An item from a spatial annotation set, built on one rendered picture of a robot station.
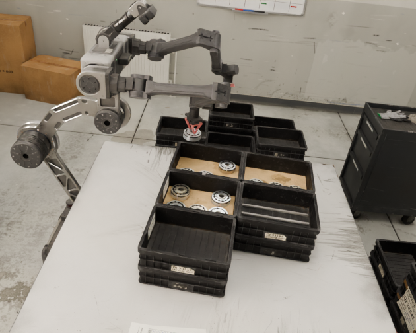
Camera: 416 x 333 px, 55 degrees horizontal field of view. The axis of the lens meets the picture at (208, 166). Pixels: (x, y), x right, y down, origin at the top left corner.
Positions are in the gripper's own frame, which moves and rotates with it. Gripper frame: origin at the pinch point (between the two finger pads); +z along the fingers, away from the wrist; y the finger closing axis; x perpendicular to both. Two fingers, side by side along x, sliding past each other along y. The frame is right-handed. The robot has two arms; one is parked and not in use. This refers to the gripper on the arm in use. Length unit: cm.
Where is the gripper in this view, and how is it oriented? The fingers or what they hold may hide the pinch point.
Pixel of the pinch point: (192, 130)
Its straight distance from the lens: 228.9
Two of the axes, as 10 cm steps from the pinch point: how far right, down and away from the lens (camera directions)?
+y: -4.9, -5.3, 6.9
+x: -8.7, 2.1, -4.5
